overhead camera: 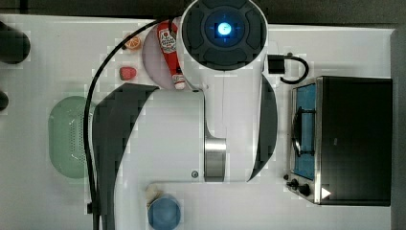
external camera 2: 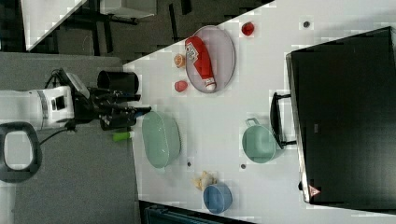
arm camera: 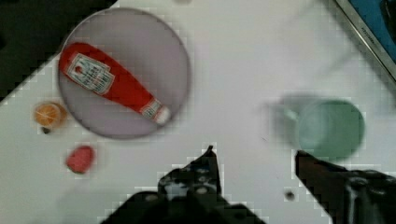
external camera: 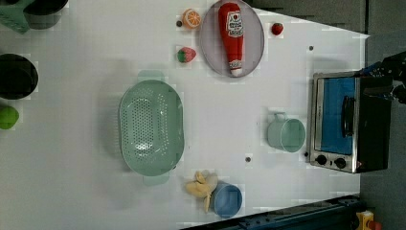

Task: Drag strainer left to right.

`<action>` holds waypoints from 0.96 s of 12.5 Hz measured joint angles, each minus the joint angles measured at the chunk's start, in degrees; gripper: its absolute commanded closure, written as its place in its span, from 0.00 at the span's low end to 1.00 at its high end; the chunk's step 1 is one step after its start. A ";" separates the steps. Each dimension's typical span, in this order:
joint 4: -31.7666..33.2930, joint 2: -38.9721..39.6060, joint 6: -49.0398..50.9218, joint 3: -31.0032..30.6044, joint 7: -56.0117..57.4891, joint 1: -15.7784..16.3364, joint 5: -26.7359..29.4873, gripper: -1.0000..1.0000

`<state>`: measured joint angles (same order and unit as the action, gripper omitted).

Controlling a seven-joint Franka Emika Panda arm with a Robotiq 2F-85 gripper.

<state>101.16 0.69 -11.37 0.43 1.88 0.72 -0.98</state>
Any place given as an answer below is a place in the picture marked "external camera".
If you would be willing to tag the green mug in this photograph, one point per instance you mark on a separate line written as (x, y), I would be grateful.
(285, 133)

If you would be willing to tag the yellow red emergency button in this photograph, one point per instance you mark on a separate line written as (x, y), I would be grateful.
(367, 222)

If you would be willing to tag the small red strawberry toy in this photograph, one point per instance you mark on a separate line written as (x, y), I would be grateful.
(277, 28)

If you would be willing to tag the dark bowl top left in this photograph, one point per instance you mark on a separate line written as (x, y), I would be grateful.
(44, 14)

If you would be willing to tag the red plush ketchup bottle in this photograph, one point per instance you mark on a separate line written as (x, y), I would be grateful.
(232, 34)

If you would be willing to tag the green plastic strainer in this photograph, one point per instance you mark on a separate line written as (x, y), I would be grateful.
(151, 127)

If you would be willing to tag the blue cup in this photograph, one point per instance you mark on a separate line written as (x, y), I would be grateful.
(226, 200)

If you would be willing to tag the pink plush strawberry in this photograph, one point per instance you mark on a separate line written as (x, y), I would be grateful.
(186, 54)

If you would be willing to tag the black toaster oven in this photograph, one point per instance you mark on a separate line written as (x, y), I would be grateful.
(350, 123)

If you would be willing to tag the orange slice toy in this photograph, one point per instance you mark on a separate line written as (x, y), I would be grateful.
(191, 19)

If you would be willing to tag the grey round plate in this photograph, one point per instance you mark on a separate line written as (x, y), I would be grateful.
(212, 46)

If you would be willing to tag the black round pot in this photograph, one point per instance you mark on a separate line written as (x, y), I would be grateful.
(18, 77)

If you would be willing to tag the green round object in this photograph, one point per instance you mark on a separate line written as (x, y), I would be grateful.
(8, 117)

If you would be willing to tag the plush peeled banana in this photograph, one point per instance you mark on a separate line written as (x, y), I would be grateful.
(202, 187)

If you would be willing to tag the green cloth corner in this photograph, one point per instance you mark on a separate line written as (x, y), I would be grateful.
(12, 14)

